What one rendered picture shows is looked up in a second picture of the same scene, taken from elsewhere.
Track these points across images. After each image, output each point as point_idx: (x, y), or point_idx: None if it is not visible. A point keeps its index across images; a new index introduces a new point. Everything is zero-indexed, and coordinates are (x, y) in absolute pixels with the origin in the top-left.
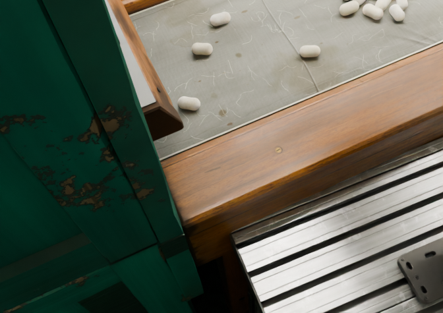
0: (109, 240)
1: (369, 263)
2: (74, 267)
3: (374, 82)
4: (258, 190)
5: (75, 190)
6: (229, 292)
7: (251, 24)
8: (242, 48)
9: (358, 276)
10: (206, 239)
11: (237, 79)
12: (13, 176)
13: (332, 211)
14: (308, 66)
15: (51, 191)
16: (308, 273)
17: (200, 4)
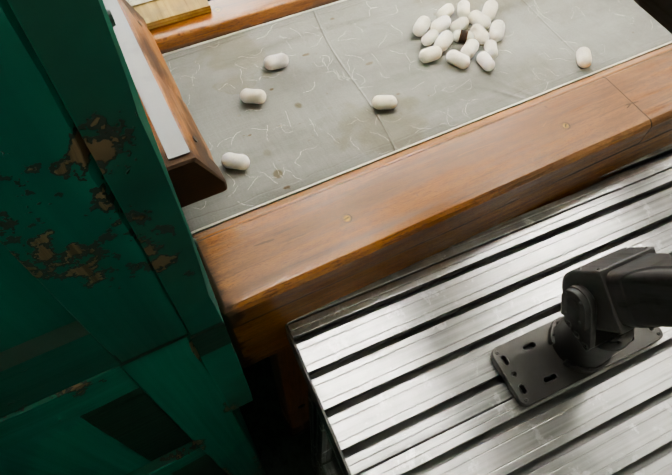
0: (117, 330)
1: (457, 359)
2: (67, 370)
3: (461, 138)
4: (321, 267)
5: (55, 253)
6: (285, 398)
7: (314, 69)
8: (303, 97)
9: (445, 374)
10: (256, 331)
11: (296, 133)
12: None
13: (412, 296)
14: (382, 120)
15: (15, 254)
16: (384, 372)
17: (251, 44)
